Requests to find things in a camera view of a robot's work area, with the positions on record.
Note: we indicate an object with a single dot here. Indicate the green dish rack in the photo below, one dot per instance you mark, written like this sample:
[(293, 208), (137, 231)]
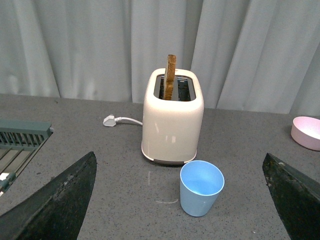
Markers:
[(20, 140)]

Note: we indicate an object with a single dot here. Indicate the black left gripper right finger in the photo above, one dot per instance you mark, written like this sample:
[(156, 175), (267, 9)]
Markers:
[(296, 198)]

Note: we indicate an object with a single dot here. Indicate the blue plastic cup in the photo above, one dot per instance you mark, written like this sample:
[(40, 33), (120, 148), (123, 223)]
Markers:
[(200, 185)]

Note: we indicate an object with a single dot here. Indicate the white power plug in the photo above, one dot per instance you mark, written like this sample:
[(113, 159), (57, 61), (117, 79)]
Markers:
[(109, 121)]

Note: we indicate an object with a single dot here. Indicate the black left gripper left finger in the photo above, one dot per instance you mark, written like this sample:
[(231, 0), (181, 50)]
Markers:
[(57, 210)]

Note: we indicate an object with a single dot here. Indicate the toasted bread slice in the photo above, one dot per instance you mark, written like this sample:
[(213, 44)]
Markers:
[(169, 77)]

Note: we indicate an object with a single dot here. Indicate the cream white toaster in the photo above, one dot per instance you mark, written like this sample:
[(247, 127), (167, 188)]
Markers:
[(171, 128)]

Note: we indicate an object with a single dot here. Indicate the grey curtain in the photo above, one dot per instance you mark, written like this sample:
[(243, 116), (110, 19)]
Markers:
[(249, 55)]

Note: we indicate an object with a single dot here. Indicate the pink plastic bowl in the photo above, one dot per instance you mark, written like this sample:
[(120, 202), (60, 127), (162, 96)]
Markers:
[(305, 131)]

